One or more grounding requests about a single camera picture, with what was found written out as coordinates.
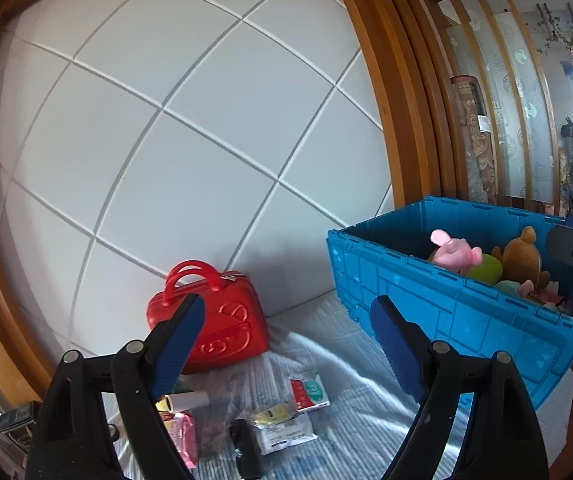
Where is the pink packet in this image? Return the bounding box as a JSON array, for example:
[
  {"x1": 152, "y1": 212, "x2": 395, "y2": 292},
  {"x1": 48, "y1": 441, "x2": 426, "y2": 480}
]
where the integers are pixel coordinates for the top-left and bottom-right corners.
[{"x1": 159, "y1": 410, "x2": 200, "y2": 468}]

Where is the brown bear plush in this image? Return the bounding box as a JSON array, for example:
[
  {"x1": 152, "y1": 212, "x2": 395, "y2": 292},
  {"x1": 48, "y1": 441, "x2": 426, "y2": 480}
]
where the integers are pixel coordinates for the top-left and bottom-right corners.
[{"x1": 491, "y1": 226, "x2": 552, "y2": 291}]

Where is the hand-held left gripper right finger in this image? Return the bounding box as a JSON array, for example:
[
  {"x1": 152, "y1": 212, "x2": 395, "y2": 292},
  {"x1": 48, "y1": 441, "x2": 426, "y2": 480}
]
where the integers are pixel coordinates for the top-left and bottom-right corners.
[{"x1": 370, "y1": 296, "x2": 549, "y2": 480}]

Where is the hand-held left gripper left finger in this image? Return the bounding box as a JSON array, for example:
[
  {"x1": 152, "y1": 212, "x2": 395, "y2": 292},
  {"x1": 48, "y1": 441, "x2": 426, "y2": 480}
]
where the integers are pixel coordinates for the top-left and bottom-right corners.
[{"x1": 25, "y1": 293, "x2": 206, "y2": 480}]

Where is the pale green plush toy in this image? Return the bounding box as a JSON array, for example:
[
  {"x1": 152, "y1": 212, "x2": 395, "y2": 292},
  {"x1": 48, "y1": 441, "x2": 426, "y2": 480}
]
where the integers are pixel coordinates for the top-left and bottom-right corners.
[{"x1": 496, "y1": 279, "x2": 537, "y2": 301}]

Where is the white lint roller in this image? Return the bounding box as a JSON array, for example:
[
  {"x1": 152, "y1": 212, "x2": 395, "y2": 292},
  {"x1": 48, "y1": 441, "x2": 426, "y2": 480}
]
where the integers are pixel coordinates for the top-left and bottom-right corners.
[{"x1": 159, "y1": 391, "x2": 210, "y2": 413}]

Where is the clear plastic bag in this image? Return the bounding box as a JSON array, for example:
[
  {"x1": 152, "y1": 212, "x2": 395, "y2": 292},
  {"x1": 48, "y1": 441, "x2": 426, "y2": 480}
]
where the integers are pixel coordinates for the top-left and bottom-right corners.
[{"x1": 199, "y1": 380, "x2": 247, "y2": 461}]

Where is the black oblong object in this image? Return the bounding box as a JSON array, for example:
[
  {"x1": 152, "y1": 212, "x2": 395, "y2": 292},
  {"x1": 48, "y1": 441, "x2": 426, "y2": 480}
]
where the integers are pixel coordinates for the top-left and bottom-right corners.
[{"x1": 230, "y1": 419, "x2": 263, "y2": 478}]

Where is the rolled patterned carpet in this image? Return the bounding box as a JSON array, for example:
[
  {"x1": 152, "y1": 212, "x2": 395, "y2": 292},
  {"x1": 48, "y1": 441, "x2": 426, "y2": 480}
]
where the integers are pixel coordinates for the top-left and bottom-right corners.
[{"x1": 449, "y1": 74, "x2": 499, "y2": 206}]

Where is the yellow small pack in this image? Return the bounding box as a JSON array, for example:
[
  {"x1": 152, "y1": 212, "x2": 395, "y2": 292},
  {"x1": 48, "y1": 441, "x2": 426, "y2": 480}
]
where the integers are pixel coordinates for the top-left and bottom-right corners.
[{"x1": 251, "y1": 402, "x2": 299, "y2": 428}]

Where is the red and green tissue pack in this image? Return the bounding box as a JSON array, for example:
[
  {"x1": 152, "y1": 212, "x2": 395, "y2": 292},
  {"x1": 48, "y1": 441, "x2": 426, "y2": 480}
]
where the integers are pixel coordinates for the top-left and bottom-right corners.
[{"x1": 287, "y1": 370, "x2": 331, "y2": 413}]

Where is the dark small box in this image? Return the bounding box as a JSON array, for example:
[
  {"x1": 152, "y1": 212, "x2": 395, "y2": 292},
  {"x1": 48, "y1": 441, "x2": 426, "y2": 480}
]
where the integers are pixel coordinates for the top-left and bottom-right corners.
[{"x1": 0, "y1": 402, "x2": 40, "y2": 433}]

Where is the white wipes pack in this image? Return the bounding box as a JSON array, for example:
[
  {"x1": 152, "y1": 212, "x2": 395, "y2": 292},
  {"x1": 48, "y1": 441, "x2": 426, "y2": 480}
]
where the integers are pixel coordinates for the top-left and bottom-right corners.
[{"x1": 254, "y1": 415, "x2": 318, "y2": 456}]

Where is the white quilted bed cover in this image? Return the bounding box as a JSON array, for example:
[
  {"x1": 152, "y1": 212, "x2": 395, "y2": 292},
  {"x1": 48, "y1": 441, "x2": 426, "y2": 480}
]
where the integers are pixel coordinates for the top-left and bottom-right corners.
[{"x1": 101, "y1": 287, "x2": 573, "y2": 480}]

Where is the red hard-shell case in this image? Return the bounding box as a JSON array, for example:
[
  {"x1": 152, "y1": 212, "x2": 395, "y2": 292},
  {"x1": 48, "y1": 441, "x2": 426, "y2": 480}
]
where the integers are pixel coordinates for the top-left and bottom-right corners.
[{"x1": 146, "y1": 260, "x2": 271, "y2": 376}]

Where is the pink pig plush green dress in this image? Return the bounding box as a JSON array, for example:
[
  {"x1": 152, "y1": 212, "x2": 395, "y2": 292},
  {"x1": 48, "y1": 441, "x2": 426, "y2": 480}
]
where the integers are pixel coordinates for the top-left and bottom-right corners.
[{"x1": 429, "y1": 229, "x2": 504, "y2": 283}]

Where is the wooden arched wall frame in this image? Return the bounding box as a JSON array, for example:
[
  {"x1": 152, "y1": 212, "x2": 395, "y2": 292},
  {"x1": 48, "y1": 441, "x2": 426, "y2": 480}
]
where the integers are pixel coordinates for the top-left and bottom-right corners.
[{"x1": 0, "y1": 0, "x2": 467, "y2": 411}]

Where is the wooden partition with frosted glass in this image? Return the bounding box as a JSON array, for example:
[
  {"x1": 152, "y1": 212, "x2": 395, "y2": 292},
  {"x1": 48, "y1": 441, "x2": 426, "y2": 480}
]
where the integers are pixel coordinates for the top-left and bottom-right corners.
[{"x1": 416, "y1": 0, "x2": 567, "y2": 216}]

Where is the blue plastic storage crate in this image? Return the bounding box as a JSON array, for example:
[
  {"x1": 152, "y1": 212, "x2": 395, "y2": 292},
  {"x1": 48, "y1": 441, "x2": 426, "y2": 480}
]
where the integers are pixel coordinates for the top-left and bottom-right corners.
[{"x1": 327, "y1": 195, "x2": 573, "y2": 411}]

